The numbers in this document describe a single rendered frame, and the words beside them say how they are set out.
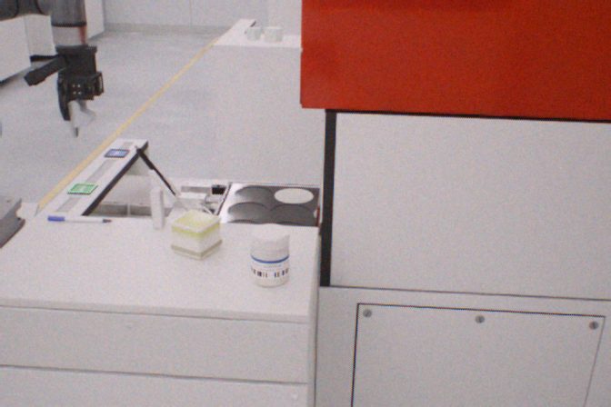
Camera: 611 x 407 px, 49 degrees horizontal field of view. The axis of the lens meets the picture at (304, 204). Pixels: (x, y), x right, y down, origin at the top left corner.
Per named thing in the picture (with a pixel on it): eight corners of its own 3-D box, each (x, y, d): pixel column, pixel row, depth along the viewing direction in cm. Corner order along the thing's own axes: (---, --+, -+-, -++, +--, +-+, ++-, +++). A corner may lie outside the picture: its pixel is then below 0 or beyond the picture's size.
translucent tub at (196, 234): (223, 247, 136) (222, 216, 134) (201, 263, 130) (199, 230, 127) (193, 238, 139) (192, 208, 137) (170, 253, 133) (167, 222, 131)
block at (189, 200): (206, 203, 177) (206, 193, 176) (204, 208, 174) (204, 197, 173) (176, 202, 178) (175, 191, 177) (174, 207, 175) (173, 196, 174)
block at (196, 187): (213, 192, 185) (212, 181, 184) (210, 196, 182) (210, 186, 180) (184, 190, 185) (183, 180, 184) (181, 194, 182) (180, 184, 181)
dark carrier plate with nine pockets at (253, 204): (359, 191, 183) (359, 189, 183) (360, 249, 152) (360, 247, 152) (233, 185, 185) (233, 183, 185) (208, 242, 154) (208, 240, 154)
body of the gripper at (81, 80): (93, 104, 150) (87, 49, 145) (55, 102, 151) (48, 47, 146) (105, 95, 157) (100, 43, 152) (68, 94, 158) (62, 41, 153)
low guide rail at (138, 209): (315, 221, 183) (315, 210, 182) (314, 223, 181) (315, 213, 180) (132, 212, 186) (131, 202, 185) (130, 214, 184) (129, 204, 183)
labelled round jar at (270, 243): (290, 269, 128) (291, 223, 125) (287, 288, 122) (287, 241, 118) (254, 267, 129) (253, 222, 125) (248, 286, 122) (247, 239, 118)
